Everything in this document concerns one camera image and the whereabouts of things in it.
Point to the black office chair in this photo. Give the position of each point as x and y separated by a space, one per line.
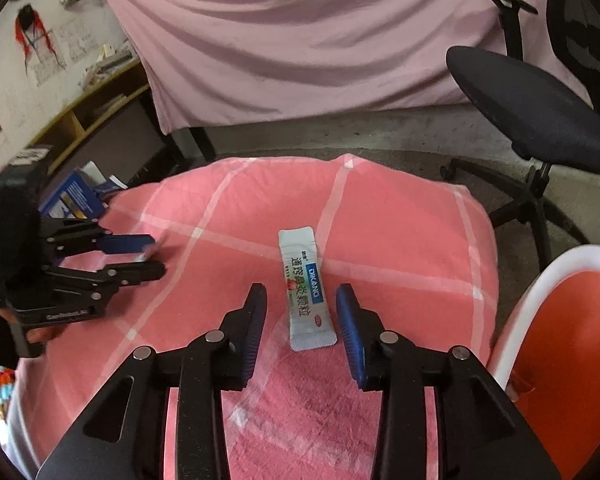
541 116

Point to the pink checkered tablecloth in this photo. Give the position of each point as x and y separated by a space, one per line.
420 253

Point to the red black tassel ornament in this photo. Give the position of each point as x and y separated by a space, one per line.
28 29

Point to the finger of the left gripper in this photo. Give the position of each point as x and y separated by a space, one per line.
110 277
100 242

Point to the white medicine sachet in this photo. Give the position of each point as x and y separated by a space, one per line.
310 323

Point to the stack of books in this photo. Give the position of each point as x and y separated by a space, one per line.
108 62

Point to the blue carton box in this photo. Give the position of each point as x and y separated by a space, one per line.
82 195

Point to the red and white basin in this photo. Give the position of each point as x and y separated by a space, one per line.
547 359

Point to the wooden shelf desk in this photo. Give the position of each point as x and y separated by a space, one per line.
66 133

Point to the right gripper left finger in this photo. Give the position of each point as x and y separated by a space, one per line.
121 433

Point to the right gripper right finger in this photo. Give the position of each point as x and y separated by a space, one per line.
433 401

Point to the pink hanging sheet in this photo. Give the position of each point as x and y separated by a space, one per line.
233 62

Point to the person's left hand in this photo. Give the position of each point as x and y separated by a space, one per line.
39 335

